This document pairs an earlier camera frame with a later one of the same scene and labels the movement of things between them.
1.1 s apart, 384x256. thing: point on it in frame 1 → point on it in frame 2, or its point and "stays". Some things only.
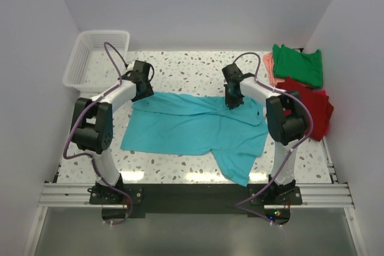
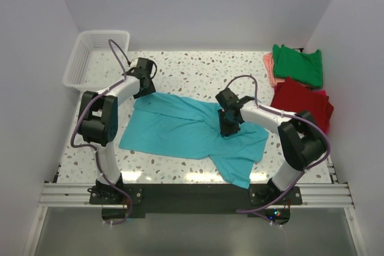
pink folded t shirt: (268, 59) stays
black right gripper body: (232, 99) → (227, 125)
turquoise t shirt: (199, 124) stays
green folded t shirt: (303, 68) stays
